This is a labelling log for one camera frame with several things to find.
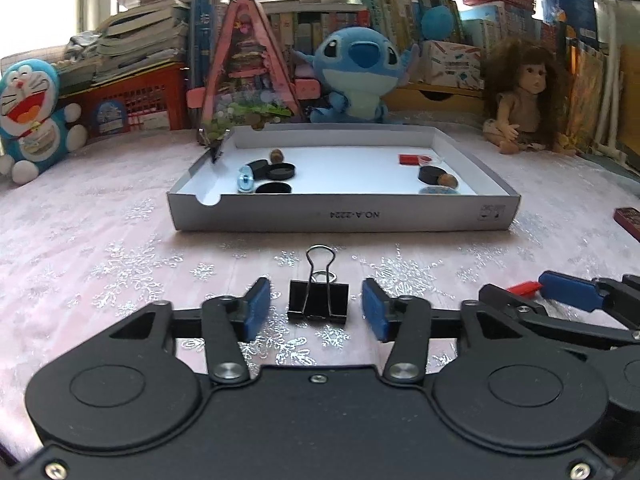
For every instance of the dark red small box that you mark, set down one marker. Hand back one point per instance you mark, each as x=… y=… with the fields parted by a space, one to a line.
x=629 y=217

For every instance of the red small block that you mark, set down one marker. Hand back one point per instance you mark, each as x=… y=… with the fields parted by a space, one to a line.
x=522 y=288
x=410 y=159

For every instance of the small clear lid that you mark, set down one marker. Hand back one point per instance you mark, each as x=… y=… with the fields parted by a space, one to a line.
x=428 y=160

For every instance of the wooden drawer box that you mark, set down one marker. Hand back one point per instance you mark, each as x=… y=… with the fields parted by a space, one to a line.
x=435 y=97

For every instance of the pink triangular toy box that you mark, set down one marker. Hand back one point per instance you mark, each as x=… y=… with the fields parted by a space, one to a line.
x=245 y=75

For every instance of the black round cap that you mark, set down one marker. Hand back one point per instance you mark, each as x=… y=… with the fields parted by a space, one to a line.
x=430 y=174
x=281 y=172
x=255 y=166

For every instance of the blue patterned lid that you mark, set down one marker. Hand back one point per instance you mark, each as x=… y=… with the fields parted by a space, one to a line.
x=436 y=191

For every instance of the colourful picture books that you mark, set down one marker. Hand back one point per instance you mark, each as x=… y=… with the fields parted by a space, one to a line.
x=580 y=75

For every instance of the brown walnut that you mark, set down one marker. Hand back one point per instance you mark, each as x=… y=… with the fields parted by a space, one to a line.
x=447 y=179
x=276 y=154

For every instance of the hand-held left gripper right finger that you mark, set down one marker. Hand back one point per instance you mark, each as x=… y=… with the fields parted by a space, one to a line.
x=375 y=310

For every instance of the large black binder clip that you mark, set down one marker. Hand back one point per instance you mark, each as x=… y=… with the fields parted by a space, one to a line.
x=318 y=302

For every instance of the row of tall books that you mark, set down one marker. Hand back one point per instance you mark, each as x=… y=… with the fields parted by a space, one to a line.
x=395 y=5

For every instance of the white metal rack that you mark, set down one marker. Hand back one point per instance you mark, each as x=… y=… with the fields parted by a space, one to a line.
x=612 y=85

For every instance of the pink snowflake tablecloth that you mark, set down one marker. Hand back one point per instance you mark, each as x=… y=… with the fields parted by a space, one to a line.
x=100 y=240

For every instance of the brown-haired doll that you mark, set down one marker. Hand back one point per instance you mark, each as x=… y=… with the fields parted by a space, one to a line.
x=530 y=95

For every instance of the stack of loose books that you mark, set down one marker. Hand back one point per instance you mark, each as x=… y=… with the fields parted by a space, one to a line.
x=140 y=35

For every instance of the blue cat figure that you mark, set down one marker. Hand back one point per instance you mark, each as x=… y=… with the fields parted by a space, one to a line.
x=32 y=115

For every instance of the white cardboard tray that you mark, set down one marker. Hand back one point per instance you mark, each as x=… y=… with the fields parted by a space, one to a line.
x=350 y=175

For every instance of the window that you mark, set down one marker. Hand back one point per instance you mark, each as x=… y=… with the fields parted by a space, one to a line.
x=50 y=10

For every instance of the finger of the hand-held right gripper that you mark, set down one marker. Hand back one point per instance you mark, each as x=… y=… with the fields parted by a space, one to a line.
x=575 y=330
x=570 y=290

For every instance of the red plastic basket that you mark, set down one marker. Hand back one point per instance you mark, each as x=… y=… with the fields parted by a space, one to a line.
x=135 y=100

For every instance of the white colourful printed box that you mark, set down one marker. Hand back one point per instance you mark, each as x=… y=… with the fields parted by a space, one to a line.
x=452 y=62

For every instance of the blue fuzzy ball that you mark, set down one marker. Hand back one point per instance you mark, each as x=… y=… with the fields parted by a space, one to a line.
x=437 y=22

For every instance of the row of short books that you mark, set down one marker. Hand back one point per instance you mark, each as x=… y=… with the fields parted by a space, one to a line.
x=305 y=25

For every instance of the blue alien plush toy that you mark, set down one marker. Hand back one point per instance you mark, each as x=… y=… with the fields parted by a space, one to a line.
x=357 y=70

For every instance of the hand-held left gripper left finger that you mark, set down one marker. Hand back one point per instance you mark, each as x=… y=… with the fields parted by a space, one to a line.
x=257 y=307

